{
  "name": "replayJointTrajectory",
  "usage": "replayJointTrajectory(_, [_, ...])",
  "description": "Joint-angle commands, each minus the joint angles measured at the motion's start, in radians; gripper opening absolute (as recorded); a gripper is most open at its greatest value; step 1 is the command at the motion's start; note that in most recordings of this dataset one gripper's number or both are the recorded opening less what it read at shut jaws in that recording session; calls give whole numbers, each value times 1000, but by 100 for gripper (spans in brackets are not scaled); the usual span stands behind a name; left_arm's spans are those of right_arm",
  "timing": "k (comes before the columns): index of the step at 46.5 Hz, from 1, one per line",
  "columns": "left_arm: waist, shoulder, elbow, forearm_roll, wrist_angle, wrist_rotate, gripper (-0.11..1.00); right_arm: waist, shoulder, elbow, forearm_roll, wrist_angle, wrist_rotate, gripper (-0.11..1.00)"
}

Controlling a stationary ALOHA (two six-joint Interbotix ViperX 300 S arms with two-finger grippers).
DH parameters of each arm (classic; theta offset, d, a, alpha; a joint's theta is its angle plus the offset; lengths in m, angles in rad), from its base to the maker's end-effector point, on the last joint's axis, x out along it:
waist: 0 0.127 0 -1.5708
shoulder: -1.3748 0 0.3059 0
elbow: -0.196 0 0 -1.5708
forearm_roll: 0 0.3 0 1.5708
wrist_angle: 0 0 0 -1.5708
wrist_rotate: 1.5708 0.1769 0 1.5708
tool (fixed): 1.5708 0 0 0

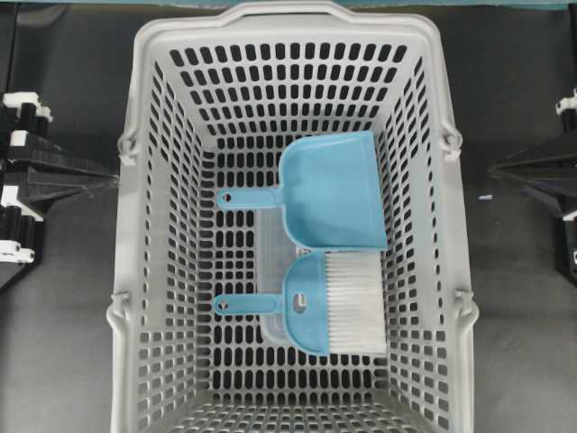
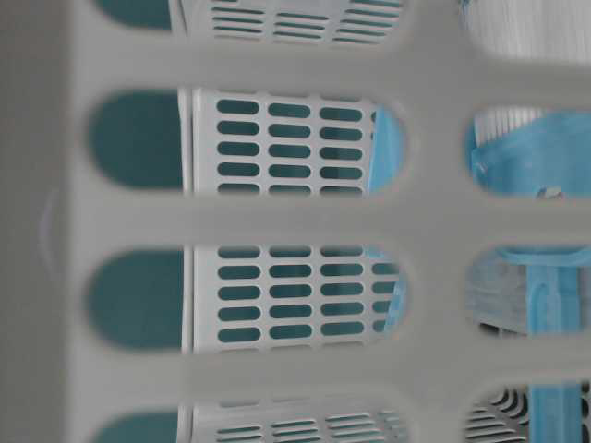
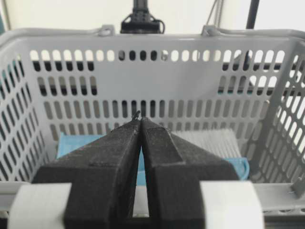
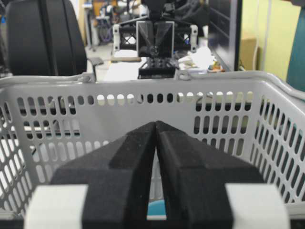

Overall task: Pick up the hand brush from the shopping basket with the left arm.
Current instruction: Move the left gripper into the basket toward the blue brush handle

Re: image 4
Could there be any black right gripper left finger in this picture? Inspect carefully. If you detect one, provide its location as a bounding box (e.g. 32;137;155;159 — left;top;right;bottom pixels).
24;122;156;229

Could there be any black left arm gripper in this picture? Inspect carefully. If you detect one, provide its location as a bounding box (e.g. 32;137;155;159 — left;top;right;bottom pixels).
112;0;198;79

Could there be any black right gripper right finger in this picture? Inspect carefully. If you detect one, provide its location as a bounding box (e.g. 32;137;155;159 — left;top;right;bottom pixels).
156;121;290;229

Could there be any teal round object in basket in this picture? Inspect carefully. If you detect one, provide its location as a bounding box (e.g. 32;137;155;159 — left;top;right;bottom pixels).
147;199;166;217

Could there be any grey plastic shopping basket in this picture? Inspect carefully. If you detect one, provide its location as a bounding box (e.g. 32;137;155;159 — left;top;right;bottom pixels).
0;71;305;219

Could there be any white crumpled cloth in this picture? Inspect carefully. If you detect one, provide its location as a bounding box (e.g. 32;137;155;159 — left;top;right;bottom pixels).
178;46;214;70

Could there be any black monitor screen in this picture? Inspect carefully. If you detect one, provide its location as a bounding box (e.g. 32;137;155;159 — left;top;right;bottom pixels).
208;0;243;72

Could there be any cardboard box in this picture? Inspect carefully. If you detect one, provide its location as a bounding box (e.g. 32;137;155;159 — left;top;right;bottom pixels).
239;33;260;71

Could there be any black office chair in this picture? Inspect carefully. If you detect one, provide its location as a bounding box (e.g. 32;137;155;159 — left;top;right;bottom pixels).
5;0;104;80

